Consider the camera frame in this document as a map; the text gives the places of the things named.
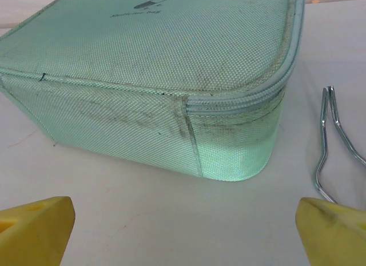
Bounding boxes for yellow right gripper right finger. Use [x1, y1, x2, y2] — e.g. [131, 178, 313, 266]
[295, 197, 366, 266]

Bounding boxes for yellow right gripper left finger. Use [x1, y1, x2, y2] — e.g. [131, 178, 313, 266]
[0, 195, 76, 266]

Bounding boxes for mint green medicine bag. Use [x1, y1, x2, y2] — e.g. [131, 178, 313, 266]
[0, 0, 307, 183]

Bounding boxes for silver metal tongs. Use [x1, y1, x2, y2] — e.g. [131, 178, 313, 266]
[314, 85, 366, 204]

